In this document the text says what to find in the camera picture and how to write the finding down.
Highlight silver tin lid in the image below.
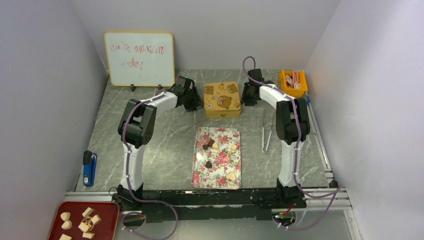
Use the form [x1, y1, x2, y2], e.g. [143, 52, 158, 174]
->
[203, 81, 241, 112]

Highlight metal tongs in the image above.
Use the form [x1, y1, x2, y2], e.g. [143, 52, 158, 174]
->
[261, 109, 275, 153]

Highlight gold chocolate tin box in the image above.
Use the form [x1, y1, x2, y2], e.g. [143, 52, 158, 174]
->
[205, 109, 241, 119]

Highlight floral rectangular tray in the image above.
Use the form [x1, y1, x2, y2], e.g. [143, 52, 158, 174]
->
[191, 126, 242, 190]

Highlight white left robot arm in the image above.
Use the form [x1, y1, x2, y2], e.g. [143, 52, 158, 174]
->
[117, 76, 203, 210]

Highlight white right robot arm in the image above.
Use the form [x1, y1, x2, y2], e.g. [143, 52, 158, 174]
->
[241, 68, 311, 208]

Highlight dark rectangular chocolate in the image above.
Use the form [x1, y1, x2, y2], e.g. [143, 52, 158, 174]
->
[207, 139, 215, 148]

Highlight dark chocolate lower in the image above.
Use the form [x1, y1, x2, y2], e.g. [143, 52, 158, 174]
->
[205, 160, 213, 169]

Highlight white heart chocolate bottom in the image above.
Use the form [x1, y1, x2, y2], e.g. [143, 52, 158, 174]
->
[227, 172, 236, 181]

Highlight orange parts bin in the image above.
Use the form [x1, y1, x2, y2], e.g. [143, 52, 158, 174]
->
[279, 70, 308, 98]

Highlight whiteboard with red writing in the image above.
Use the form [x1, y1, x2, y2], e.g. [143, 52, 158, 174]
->
[103, 31, 176, 87]

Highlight blue black stapler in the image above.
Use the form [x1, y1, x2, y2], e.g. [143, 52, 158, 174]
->
[82, 150, 98, 187]

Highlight red tray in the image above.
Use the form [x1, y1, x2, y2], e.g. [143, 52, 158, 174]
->
[48, 201, 120, 240]

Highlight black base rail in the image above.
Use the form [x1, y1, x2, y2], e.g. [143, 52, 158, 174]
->
[110, 185, 307, 223]

